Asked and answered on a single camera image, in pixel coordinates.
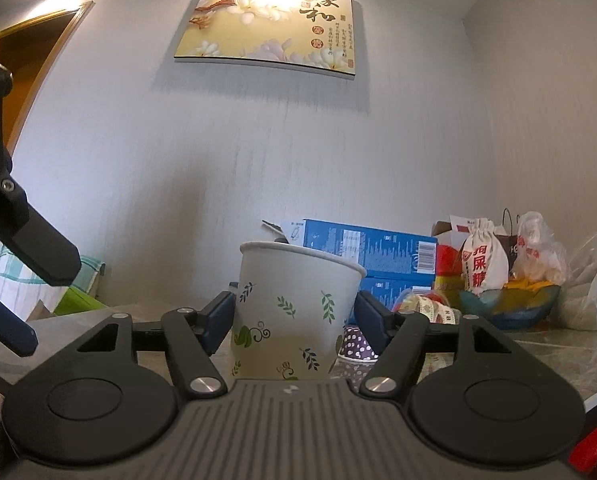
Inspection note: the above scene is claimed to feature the red plastic object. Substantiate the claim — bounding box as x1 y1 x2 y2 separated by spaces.
568 421 597 477

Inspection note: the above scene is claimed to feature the blue glass bowl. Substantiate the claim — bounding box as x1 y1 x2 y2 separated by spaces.
443 282 562 331

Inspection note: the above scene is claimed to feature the white red-print plastic bag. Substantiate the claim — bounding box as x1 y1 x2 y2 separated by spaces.
510 211 569 287

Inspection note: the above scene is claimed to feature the red snack packet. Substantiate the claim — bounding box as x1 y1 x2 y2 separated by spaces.
435 244 465 278

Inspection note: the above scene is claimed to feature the checkered cloth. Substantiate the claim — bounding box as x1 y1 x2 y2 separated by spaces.
0 247 105 313

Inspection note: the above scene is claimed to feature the clear plastic bag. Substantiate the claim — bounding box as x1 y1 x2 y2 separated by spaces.
559 229 597 332

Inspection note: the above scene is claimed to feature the red and white carton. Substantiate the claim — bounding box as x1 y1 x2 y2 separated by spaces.
431 214 485 252

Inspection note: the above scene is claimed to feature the floral wall picture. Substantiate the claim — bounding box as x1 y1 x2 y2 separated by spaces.
173 0 364 81

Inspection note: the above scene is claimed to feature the purple polka-dot paper cup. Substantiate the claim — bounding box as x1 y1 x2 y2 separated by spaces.
337 325 380 364

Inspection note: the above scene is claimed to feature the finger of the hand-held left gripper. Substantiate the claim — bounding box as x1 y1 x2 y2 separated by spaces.
0 54 82 287
0 282 40 357

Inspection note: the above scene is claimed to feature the large blue cardboard box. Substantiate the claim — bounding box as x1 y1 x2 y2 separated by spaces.
262 218 438 279

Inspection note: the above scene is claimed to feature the small blue cardboard box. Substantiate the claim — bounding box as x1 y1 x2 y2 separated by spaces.
348 275 437 326

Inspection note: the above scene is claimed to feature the green box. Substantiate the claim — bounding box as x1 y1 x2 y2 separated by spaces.
53 285 105 317

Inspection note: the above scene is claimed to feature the white leaf-print paper cup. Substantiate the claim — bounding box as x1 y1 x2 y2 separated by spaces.
230 241 368 382

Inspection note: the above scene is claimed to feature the white cloth drawstring pouch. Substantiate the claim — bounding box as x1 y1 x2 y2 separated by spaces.
460 218 509 295

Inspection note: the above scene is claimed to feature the wooden door frame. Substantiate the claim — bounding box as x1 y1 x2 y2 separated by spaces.
0 0 95 281

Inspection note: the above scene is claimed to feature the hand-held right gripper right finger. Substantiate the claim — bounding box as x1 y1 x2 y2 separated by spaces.
354 290 516 404

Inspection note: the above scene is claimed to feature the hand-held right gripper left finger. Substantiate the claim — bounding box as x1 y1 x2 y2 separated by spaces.
76 290 237 403

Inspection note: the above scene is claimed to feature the dark paper bag with handles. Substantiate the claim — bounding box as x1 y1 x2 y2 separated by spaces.
498 208 525 276

